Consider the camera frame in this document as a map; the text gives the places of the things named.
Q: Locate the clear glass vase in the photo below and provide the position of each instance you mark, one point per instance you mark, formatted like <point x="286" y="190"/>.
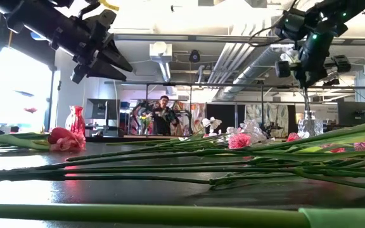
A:
<point x="310" y="126"/>

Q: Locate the colourful patterned cloth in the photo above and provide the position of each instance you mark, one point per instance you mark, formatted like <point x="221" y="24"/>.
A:
<point x="198" y="115"/>

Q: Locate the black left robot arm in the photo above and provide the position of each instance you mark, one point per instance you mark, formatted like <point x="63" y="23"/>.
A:
<point x="33" y="22"/>

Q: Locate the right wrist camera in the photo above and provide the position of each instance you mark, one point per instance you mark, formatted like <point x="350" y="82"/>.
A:
<point x="290" y="25"/>

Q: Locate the black partition panel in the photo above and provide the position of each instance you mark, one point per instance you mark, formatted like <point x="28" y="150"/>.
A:
<point x="223" y="117"/>

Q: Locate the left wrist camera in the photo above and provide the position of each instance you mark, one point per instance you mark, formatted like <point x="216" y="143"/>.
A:
<point x="101" y="20"/>

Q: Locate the black ceiling camera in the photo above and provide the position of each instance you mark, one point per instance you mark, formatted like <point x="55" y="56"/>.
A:
<point x="194" y="56"/>

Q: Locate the white ceiling unit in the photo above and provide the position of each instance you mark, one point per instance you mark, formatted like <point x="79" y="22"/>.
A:
<point x="160" y="50"/>

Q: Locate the background vase yellow flowers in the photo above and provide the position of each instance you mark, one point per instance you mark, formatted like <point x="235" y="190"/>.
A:
<point x="144" y="122"/>

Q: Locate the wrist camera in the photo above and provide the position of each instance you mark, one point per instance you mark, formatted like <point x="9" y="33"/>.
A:
<point x="290" y="25"/>
<point x="101" y="20"/>

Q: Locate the black overhead frame bar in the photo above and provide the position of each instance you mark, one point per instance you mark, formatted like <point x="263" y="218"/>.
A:
<point x="201" y="84"/>

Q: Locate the ceiling light strip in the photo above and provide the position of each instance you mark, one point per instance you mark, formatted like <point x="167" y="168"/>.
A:
<point x="38" y="36"/>

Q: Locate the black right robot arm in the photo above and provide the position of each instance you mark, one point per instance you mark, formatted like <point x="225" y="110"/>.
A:
<point x="344" y="9"/>

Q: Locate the silver ventilation duct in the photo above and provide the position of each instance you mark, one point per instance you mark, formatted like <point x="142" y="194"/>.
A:
<point x="252" y="71"/>

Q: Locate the red glass vase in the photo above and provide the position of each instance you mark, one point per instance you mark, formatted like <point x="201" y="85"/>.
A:
<point x="76" y="122"/>

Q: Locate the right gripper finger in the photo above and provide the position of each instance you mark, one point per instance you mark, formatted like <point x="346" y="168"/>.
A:
<point x="283" y="69"/>
<point x="341" y="64"/>

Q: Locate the black computer monitor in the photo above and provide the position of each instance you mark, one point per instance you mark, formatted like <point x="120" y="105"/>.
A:
<point x="355" y="113"/>
<point x="101" y="109"/>

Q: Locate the floral curtain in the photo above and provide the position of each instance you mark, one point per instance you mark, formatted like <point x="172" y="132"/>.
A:
<point x="274" y="114"/>

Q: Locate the person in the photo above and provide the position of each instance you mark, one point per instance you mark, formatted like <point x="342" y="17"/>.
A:
<point x="163" y="117"/>

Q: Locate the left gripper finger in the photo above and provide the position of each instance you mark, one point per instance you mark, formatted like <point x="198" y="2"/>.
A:
<point x="105" y="71"/>
<point x="114" y="58"/>

